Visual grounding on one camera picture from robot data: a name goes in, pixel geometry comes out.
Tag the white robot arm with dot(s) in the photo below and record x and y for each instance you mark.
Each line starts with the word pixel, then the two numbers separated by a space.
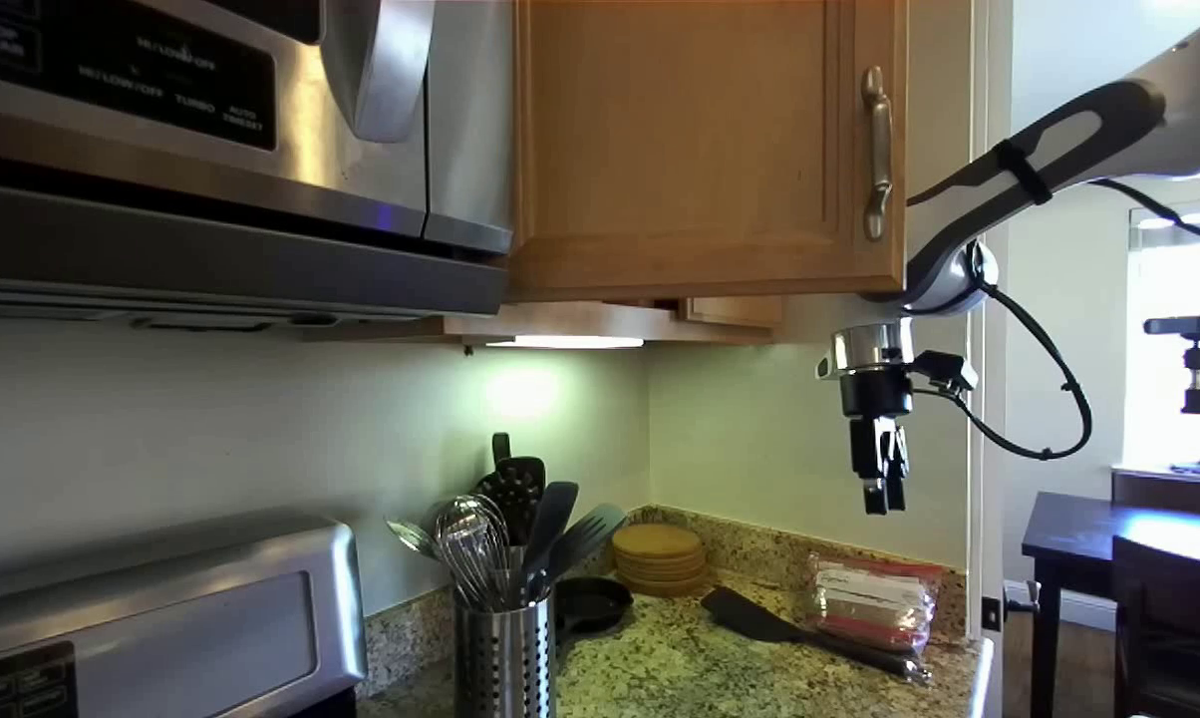
pixel 1136 126

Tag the metal cupboard door handle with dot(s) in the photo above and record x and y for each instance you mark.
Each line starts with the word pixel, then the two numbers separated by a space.
pixel 880 114

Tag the small black pan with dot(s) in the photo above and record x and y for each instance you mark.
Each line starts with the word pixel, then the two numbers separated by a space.
pixel 586 606

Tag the perforated metal utensil holder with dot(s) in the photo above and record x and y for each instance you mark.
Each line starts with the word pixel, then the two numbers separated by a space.
pixel 505 661

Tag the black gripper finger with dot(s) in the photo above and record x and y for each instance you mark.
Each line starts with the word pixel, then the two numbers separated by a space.
pixel 896 485
pixel 874 487

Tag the dark chair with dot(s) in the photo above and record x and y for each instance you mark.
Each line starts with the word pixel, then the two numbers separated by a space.
pixel 1157 632

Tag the dark wooden table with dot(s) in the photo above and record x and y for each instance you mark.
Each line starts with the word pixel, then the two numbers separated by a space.
pixel 1070 543

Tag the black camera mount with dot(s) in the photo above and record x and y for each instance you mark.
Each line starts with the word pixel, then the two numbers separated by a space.
pixel 1189 333

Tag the stainless steel stove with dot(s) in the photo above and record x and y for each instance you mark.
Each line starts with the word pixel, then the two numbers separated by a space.
pixel 244 629

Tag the black spatula on counter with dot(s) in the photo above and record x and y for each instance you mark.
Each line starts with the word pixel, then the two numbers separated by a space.
pixel 735 613

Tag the plastic bag of food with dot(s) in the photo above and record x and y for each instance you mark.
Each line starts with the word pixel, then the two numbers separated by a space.
pixel 872 608

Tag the stainless steel microwave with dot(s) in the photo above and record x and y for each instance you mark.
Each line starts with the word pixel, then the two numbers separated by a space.
pixel 258 157

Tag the under-cabinet light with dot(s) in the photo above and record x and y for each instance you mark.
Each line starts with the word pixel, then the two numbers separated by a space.
pixel 566 344

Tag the wooden cupboard door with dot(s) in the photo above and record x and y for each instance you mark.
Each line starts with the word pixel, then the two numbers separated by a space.
pixel 704 144

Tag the wire whisk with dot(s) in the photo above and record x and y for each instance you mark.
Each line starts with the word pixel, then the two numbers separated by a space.
pixel 472 543

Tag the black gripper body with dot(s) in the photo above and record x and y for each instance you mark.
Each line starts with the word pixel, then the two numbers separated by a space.
pixel 872 370

